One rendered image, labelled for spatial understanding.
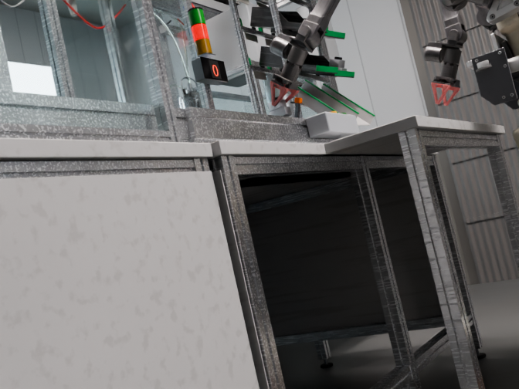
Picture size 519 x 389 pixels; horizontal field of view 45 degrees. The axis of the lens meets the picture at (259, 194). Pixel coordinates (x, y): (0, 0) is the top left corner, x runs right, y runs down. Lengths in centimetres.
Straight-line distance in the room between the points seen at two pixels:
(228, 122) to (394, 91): 360
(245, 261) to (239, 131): 37
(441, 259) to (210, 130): 66
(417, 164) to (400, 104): 338
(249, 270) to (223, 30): 243
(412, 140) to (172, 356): 84
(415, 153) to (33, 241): 100
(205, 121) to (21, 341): 70
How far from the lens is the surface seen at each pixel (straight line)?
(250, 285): 130
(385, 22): 512
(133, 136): 118
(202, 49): 203
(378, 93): 507
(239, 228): 130
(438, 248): 162
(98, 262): 102
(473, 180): 475
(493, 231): 474
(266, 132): 162
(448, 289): 163
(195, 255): 119
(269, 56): 242
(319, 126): 180
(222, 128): 146
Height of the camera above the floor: 63
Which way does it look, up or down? 5 degrees up
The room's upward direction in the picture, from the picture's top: 13 degrees counter-clockwise
